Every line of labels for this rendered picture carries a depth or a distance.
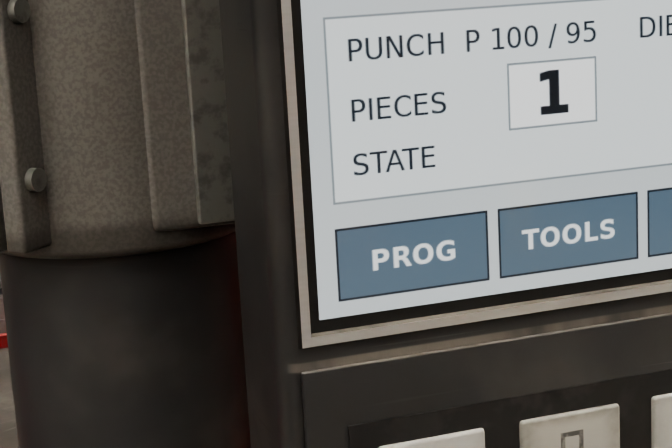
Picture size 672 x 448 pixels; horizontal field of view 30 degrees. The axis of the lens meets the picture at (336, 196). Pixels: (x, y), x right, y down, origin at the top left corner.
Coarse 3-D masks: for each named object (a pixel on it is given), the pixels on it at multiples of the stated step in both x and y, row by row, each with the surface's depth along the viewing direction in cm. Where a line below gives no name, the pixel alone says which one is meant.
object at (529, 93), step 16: (512, 64) 39; (528, 64) 40; (544, 64) 40; (560, 64) 40; (576, 64) 40; (592, 64) 40; (512, 80) 40; (528, 80) 40; (544, 80) 40; (560, 80) 40; (576, 80) 40; (592, 80) 40; (512, 96) 40; (528, 96) 40; (544, 96) 40; (560, 96) 40; (576, 96) 40; (592, 96) 41; (512, 112) 40; (528, 112) 40; (544, 112) 40; (560, 112) 40; (576, 112) 40; (592, 112) 41; (512, 128) 40; (528, 128) 40
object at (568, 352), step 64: (192, 0) 46; (256, 0) 37; (192, 64) 47; (256, 64) 37; (192, 128) 47; (256, 128) 38; (256, 192) 39; (256, 256) 39; (256, 320) 40; (320, 320) 39; (384, 320) 39; (448, 320) 40; (512, 320) 41; (576, 320) 42; (640, 320) 42; (256, 384) 41; (320, 384) 39; (384, 384) 39; (448, 384) 40; (512, 384) 41; (576, 384) 42; (640, 384) 42
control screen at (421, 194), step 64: (320, 0) 37; (384, 0) 38; (448, 0) 38; (512, 0) 39; (576, 0) 40; (640, 0) 41; (320, 64) 37; (384, 64) 38; (448, 64) 39; (640, 64) 41; (320, 128) 38; (384, 128) 38; (448, 128) 39; (576, 128) 41; (640, 128) 41; (320, 192) 38; (384, 192) 39; (448, 192) 39; (512, 192) 40; (576, 192) 41; (640, 192) 42; (320, 256) 38; (384, 256) 39; (448, 256) 40; (512, 256) 41; (576, 256) 41; (640, 256) 42
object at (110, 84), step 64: (0, 0) 45; (64, 0) 46; (128, 0) 46; (0, 64) 45; (64, 64) 46; (128, 64) 46; (0, 128) 46; (64, 128) 47; (128, 128) 47; (0, 192) 47; (64, 192) 47; (128, 192) 47; (192, 192) 48; (0, 256) 51; (64, 256) 48; (128, 256) 48; (192, 256) 50; (64, 320) 49; (128, 320) 49; (192, 320) 50; (64, 384) 49; (128, 384) 49; (192, 384) 50
